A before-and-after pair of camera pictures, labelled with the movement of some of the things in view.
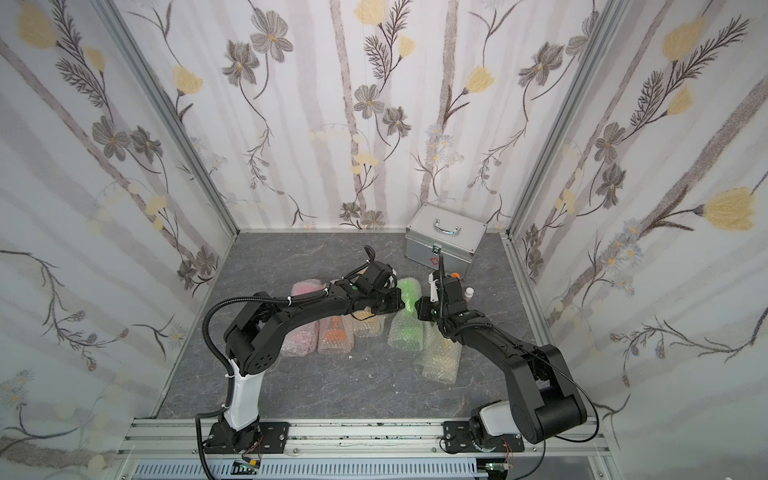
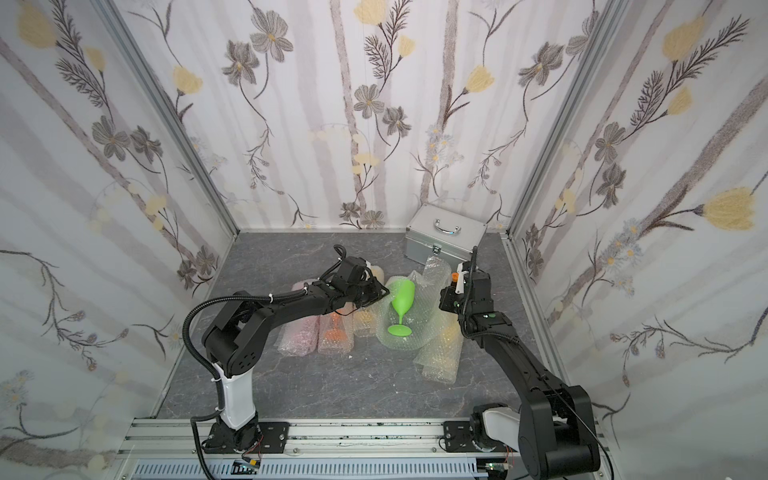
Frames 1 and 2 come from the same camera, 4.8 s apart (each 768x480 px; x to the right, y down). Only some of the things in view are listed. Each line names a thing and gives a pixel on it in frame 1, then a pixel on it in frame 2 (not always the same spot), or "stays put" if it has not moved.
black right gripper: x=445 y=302 → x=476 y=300
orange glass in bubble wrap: x=336 y=335 stays put
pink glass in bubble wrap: x=302 y=340 stays put
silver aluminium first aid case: x=436 y=230 stays put
